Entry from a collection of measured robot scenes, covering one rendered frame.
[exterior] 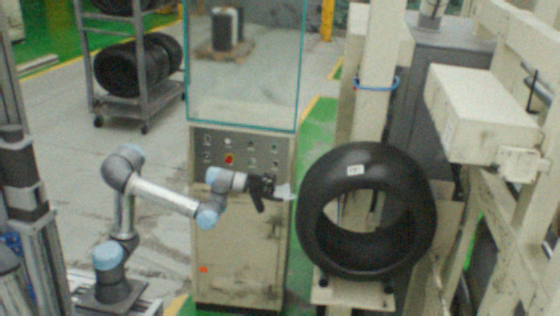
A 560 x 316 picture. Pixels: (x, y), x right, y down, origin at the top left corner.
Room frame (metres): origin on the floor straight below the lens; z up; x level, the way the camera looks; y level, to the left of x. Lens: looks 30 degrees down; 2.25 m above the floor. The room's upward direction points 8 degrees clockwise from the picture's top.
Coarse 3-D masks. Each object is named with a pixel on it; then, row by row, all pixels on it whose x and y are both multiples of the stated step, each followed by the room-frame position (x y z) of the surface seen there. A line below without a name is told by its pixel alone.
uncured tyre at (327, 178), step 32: (320, 160) 1.80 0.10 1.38; (352, 160) 1.68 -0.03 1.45; (384, 160) 1.69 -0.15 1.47; (320, 192) 1.62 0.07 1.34; (416, 192) 1.64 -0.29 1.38; (320, 224) 1.88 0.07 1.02; (416, 224) 1.88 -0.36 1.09; (320, 256) 1.61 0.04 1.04; (352, 256) 1.82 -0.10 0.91; (384, 256) 1.81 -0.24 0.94; (416, 256) 1.63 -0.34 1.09
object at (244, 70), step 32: (192, 0) 2.28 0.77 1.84; (224, 0) 2.28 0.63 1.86; (256, 0) 2.29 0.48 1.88; (288, 0) 2.30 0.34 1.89; (192, 32) 2.28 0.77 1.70; (224, 32) 2.28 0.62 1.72; (256, 32) 2.29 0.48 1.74; (288, 32) 2.30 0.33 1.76; (192, 64) 2.28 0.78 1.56; (224, 64) 2.28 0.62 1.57; (256, 64) 2.29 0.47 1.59; (288, 64) 2.30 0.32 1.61; (192, 96) 2.28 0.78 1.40; (224, 96) 2.28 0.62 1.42; (256, 96) 2.29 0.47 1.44; (288, 96) 2.30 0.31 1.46; (288, 128) 2.30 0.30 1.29
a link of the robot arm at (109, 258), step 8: (96, 248) 1.58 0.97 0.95; (104, 248) 1.58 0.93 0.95; (112, 248) 1.59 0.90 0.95; (120, 248) 1.60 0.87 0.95; (96, 256) 1.53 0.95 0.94; (104, 256) 1.54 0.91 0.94; (112, 256) 1.55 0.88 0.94; (120, 256) 1.57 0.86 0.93; (128, 256) 1.64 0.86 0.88; (96, 264) 1.52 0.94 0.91; (104, 264) 1.52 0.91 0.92; (112, 264) 1.53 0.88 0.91; (120, 264) 1.56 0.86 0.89; (96, 272) 1.52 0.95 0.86; (104, 272) 1.52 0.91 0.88; (112, 272) 1.53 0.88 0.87; (120, 272) 1.56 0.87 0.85; (104, 280) 1.52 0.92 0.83; (112, 280) 1.53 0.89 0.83
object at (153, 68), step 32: (96, 0) 4.89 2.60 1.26; (128, 0) 5.38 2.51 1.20; (160, 0) 5.22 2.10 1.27; (160, 32) 5.73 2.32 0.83; (96, 64) 4.74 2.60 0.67; (128, 64) 5.40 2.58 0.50; (160, 64) 5.14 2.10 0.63; (96, 96) 4.64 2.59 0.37; (128, 96) 4.72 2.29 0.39; (160, 96) 5.31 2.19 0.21
